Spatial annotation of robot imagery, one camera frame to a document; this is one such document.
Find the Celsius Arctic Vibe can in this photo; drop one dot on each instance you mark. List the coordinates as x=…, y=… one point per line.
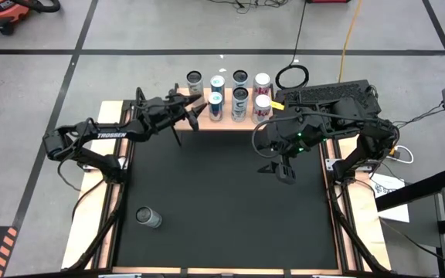
x=240, y=108

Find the black silver clamp bracket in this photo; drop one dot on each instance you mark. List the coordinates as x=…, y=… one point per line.
x=87, y=168
x=330, y=164

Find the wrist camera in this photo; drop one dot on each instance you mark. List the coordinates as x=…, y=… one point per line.
x=282, y=148
x=157, y=105

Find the black floor equipment box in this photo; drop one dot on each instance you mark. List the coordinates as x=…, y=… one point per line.
x=327, y=1

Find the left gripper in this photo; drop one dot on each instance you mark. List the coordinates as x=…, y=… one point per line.
x=164, y=114

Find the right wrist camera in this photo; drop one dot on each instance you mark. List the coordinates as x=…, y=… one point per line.
x=282, y=148

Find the blue silver Red Bull can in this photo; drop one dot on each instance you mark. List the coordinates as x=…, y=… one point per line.
x=215, y=110
x=218, y=84

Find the white paper sheet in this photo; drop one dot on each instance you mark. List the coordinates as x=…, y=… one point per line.
x=394, y=212

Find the Celsius can pink script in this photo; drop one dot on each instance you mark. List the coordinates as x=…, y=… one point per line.
x=194, y=84

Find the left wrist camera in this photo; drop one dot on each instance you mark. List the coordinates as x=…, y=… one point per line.
x=157, y=105

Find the white Celsius can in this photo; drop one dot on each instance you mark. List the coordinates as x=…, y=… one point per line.
x=240, y=78
x=149, y=218

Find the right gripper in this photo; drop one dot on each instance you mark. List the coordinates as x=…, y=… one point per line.
x=292, y=127

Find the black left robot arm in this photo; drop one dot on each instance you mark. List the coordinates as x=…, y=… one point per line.
x=110, y=135

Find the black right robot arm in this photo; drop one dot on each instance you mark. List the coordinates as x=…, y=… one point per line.
x=369, y=143

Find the black perforated computer case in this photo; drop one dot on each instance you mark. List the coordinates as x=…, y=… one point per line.
x=323, y=92

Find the orange power plug adapter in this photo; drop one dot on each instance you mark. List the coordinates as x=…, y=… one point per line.
x=394, y=153

